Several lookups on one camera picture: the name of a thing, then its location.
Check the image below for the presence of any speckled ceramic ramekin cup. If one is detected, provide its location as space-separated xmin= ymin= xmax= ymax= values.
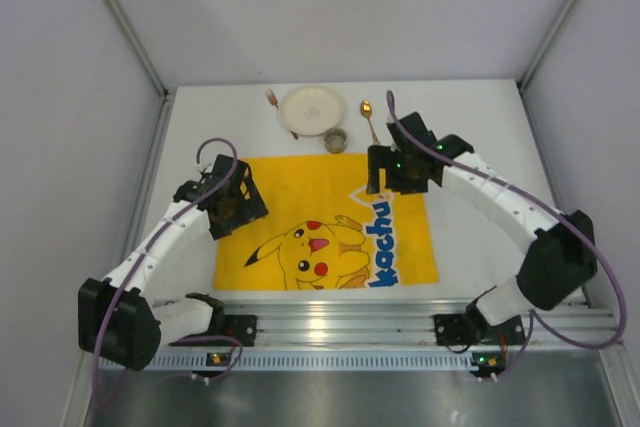
xmin=323 ymin=128 xmax=348 ymax=154

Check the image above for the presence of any gold ornate spoon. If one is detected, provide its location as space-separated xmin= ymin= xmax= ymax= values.
xmin=359 ymin=100 xmax=380 ymax=146

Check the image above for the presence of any white round plate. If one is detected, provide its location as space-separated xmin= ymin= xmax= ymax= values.
xmin=278 ymin=84 xmax=346 ymax=136

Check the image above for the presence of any yellow Pikachu cloth placemat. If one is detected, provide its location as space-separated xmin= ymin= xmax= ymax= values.
xmin=213 ymin=154 xmax=439 ymax=293

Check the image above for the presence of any gold fork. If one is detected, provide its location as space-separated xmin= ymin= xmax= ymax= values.
xmin=266 ymin=88 xmax=299 ymax=140

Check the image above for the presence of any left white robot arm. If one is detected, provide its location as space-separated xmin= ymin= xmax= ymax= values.
xmin=78 ymin=154 xmax=268 ymax=371

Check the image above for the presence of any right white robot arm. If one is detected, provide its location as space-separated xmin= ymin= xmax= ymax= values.
xmin=367 ymin=113 xmax=597 ymax=341

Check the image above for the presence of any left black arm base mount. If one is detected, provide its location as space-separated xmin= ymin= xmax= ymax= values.
xmin=171 ymin=314 xmax=258 ymax=347

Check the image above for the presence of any aluminium mounting rail frame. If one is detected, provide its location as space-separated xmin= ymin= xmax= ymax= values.
xmin=74 ymin=0 xmax=640 ymax=427

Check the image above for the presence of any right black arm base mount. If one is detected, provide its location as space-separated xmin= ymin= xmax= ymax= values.
xmin=433 ymin=313 xmax=526 ymax=353

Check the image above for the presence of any perforated cable tray strip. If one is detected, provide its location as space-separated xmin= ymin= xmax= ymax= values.
xmin=147 ymin=349 xmax=505 ymax=373

